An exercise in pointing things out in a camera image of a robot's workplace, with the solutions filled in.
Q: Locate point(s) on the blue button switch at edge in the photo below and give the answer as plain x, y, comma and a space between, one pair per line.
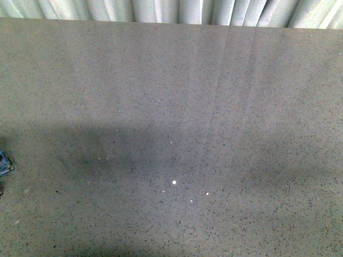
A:
6, 164

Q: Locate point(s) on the white pleated curtain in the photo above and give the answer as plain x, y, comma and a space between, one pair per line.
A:
252, 13

